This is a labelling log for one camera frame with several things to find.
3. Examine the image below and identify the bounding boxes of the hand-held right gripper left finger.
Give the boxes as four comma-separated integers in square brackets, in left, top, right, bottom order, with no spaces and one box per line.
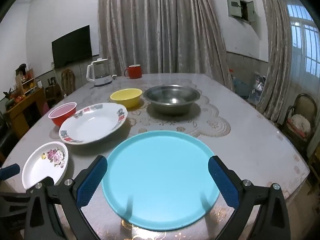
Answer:
[24,155,108,240]

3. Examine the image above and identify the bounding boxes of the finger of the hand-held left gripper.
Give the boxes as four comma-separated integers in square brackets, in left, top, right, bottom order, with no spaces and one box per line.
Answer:
[0,192,32,232]
[0,164,20,180]

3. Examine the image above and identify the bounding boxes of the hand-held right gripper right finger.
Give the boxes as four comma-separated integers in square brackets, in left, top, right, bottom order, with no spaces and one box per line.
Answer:
[208,155,292,240]

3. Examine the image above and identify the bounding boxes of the white plate pink flowers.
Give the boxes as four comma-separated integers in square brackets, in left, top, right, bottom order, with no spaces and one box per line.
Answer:
[22,141,69,190]

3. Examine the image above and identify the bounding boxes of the white deep plate floral rim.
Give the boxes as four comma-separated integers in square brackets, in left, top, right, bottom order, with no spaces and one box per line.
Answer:
[59,102,128,145]

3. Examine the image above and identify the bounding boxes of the turquoise plate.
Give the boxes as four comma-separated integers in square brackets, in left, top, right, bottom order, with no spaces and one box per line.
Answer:
[101,130,221,232]

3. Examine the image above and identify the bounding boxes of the red bowl pink inside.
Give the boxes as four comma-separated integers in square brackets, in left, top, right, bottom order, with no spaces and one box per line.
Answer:
[48,102,77,127]

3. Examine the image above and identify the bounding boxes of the yellow bowl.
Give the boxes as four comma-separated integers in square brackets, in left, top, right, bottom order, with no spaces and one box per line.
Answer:
[110,88,143,109]

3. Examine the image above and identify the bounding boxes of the steel bowl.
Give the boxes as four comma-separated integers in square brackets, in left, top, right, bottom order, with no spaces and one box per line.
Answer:
[143,85,201,116]

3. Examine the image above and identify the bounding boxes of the black leather sofa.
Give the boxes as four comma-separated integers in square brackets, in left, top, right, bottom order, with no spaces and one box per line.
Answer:
[0,110,15,162]

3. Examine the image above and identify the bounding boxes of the gold floral lace tablecloth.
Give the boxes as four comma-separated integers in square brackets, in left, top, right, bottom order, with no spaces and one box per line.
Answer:
[49,75,232,139]

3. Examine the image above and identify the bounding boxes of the wooden cabinet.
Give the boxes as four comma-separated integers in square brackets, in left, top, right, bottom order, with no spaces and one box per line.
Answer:
[5,87,45,140]

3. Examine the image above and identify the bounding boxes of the fruit decoration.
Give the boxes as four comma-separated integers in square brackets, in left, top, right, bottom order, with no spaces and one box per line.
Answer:
[4,90,25,108]

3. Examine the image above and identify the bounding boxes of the small wooden shelf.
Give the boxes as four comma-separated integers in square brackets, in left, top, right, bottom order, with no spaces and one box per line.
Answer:
[15,67,38,97]

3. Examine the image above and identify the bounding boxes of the blue water jug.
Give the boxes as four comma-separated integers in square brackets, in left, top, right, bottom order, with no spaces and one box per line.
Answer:
[232,76,250,98]

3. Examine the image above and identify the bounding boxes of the chair cushion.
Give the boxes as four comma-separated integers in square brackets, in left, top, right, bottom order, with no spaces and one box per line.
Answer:
[287,114,311,135]

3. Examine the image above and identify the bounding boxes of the plastic bags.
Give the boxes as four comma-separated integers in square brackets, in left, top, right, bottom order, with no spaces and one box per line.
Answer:
[250,72,267,105]

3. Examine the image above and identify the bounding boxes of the carved wooden chair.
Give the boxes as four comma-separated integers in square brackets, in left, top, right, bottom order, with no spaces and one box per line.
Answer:
[61,69,76,96]

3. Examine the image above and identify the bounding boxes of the white electric kettle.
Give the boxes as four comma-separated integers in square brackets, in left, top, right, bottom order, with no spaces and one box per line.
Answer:
[86,58,113,87]

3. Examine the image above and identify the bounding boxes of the dark armchair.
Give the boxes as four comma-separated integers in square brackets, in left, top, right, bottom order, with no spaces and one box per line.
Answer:
[281,93,318,153]

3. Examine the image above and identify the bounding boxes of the red mug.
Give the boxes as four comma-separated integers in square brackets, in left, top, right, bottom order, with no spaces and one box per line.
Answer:
[124,64,143,79]

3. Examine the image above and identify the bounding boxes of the black television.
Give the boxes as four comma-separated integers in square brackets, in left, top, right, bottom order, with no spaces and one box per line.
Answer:
[51,25,93,69]

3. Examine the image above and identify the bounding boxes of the narrow beige curtain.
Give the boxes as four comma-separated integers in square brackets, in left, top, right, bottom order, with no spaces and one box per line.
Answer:
[255,0,293,124]

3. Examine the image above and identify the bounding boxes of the window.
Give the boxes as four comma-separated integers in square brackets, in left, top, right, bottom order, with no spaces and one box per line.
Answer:
[286,4,320,78]

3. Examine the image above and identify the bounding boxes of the grey wall electrical box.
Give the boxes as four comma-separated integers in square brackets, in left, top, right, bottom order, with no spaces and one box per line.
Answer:
[226,0,257,25]

